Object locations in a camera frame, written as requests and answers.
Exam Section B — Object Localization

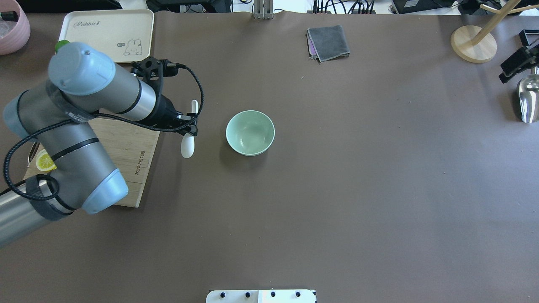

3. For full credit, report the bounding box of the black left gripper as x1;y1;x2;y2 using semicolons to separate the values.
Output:
156;97;198;137

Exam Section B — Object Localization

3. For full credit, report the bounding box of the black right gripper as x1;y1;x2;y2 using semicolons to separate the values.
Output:
499;45;539;84

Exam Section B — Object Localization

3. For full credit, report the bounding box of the white ceramic spoon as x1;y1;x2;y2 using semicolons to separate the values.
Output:
181;100;200;159

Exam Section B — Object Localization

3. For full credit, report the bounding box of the pale green bowl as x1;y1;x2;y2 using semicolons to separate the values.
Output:
225;110;275;157

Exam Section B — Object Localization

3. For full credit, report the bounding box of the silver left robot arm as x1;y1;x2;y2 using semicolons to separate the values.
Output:
1;42;205;247

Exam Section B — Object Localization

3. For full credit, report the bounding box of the pink bowl of ice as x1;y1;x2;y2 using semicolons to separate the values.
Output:
0;0;31;56

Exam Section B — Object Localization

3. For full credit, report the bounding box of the silver metal scoop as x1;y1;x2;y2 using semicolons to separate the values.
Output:
518;66;539;123

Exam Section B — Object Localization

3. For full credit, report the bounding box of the wooden mug tree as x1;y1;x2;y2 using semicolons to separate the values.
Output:
450;0;538;64

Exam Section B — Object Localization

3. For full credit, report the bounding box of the wooden cutting board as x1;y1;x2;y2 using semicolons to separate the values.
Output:
25;118;159;214

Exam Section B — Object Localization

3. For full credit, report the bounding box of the cream rabbit tray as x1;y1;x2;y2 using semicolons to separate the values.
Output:
58;8;154;63

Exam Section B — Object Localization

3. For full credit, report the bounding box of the green lime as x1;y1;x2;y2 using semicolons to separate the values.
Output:
54;40;70;53

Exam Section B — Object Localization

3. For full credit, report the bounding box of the grey folded cloth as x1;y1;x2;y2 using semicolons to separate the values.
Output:
306;25;350;63

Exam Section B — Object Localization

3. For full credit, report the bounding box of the steel muddler black tip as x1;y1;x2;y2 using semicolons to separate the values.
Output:
0;11;19;22

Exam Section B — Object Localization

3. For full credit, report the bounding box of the aluminium frame post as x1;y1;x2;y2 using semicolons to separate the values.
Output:
253;0;274;20

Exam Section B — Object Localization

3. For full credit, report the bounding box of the lemon slice near handle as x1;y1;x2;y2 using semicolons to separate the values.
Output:
35;149;56;172

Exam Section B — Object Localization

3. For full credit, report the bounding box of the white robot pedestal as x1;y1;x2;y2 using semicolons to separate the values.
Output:
206;289;318;303

